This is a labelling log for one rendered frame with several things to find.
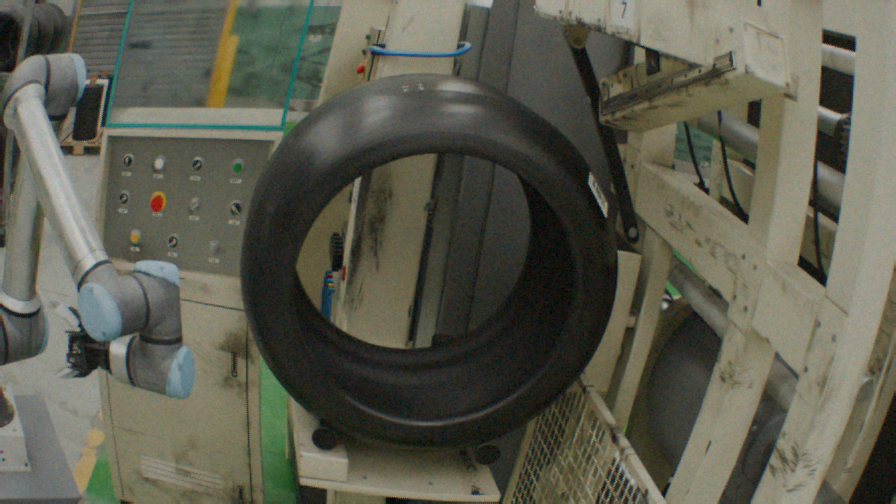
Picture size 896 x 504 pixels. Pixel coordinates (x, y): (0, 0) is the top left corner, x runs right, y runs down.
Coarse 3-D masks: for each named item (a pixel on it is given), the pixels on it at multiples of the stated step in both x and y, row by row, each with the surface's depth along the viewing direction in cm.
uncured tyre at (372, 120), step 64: (320, 128) 140; (384, 128) 137; (448, 128) 138; (512, 128) 140; (256, 192) 149; (320, 192) 137; (576, 192) 144; (256, 256) 141; (576, 256) 146; (256, 320) 144; (320, 320) 173; (512, 320) 178; (576, 320) 149; (320, 384) 146; (384, 384) 177; (448, 384) 178; (512, 384) 171; (448, 448) 156
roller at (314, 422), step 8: (312, 416) 159; (312, 424) 156; (320, 424) 155; (312, 432) 154; (320, 432) 153; (328, 432) 154; (312, 440) 154; (320, 440) 153; (328, 440) 154; (336, 440) 154; (320, 448) 154; (328, 448) 154
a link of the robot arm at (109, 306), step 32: (32, 64) 131; (32, 96) 128; (32, 128) 125; (32, 160) 123; (64, 160) 127; (64, 192) 122; (64, 224) 120; (64, 256) 120; (96, 256) 119; (96, 288) 115; (128, 288) 121; (96, 320) 115; (128, 320) 119
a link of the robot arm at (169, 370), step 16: (128, 352) 131; (144, 352) 130; (160, 352) 129; (176, 352) 131; (128, 368) 131; (144, 368) 130; (160, 368) 130; (176, 368) 129; (192, 368) 136; (144, 384) 131; (160, 384) 130; (176, 384) 129; (192, 384) 136
